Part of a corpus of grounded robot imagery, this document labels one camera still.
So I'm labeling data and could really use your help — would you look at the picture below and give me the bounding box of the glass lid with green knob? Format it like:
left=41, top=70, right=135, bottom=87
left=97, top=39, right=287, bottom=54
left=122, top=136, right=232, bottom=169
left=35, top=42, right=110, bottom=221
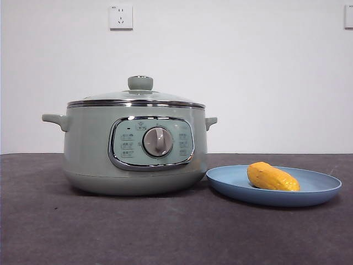
left=67, top=75, right=206, bottom=108

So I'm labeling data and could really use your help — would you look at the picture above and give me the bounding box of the light blue round plate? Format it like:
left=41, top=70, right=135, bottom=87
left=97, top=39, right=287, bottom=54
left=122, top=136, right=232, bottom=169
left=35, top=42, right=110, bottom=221
left=206, top=165, right=343, bottom=208

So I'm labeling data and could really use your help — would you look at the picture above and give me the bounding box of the pale green electric steamer pot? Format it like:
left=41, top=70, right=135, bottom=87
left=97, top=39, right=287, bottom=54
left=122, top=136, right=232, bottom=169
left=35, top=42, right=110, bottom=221
left=41, top=100, right=218, bottom=197

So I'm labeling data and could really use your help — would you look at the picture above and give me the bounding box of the yellow corn cob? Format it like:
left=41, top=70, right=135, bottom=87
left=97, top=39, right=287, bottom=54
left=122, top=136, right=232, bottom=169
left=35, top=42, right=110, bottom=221
left=247, top=161, right=301, bottom=192

